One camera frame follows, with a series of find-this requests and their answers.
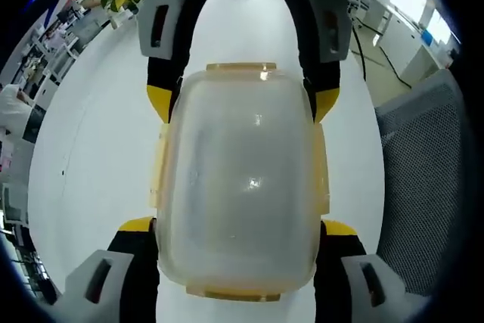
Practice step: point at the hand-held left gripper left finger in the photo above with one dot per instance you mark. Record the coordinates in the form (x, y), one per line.
(128, 262)

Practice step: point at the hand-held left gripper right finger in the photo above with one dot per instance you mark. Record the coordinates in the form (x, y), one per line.
(336, 262)

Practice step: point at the clear box with yellow plastic buckles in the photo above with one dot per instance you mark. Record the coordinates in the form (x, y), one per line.
(242, 171)

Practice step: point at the white plant pot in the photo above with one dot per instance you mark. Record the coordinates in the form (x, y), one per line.
(123, 16)

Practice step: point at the white office desks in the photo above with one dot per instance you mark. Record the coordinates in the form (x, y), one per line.
(408, 35)

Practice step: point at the grey mesh office chair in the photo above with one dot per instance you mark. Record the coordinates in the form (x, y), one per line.
(423, 171)

